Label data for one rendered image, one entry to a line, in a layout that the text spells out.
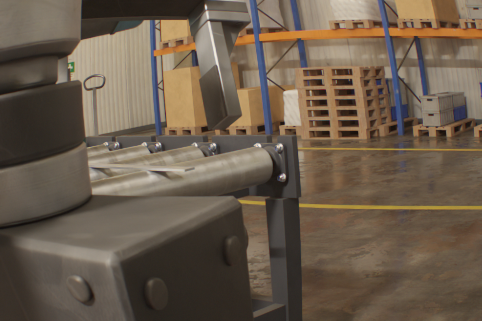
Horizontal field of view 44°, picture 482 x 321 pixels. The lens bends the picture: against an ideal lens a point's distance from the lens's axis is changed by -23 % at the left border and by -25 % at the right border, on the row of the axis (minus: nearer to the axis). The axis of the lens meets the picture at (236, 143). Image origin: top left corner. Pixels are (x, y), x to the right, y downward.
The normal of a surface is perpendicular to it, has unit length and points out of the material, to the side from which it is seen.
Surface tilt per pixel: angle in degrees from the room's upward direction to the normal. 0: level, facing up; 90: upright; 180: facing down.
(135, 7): 155
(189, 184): 87
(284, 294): 90
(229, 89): 67
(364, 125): 90
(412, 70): 90
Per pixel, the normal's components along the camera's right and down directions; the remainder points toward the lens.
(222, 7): 0.47, -0.36
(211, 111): -0.86, 0.01
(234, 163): 0.50, -0.58
